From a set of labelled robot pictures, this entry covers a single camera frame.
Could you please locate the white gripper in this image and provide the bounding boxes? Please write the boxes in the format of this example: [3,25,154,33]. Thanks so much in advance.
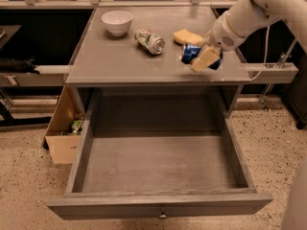
[191,12,245,72]

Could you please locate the blue pepsi can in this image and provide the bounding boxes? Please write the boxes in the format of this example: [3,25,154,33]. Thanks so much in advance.
[179,43,224,71]

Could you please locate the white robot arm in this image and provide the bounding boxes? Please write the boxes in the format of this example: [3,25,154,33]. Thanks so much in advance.
[191,0,307,230]

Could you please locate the crushed green white can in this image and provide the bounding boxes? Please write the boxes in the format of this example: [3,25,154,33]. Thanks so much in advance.
[134,29,165,56]

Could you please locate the open grey top drawer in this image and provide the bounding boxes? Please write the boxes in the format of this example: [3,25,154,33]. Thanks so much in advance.
[46,87,273,221]

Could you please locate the round metal drawer knob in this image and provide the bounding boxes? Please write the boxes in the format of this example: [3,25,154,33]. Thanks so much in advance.
[158,211,168,220]

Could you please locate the yellow sponge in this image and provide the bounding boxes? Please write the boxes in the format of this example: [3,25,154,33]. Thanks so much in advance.
[173,29,202,45]

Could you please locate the grey wooden cabinet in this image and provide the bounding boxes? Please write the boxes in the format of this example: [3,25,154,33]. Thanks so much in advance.
[67,7,248,122]

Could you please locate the white ceramic bowl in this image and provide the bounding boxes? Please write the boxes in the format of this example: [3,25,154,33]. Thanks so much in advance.
[101,11,132,36]

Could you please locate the green items in box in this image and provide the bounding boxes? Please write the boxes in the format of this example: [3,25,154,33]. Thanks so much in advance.
[66,120,83,135]

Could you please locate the cardboard box on floor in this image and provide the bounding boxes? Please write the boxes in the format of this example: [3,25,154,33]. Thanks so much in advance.
[45,86,82,164]

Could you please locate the black cloth on shelf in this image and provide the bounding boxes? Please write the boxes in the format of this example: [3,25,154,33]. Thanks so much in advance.
[0,58,39,75]

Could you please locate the white cable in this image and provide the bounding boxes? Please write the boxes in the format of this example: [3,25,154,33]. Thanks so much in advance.
[250,24,272,81]

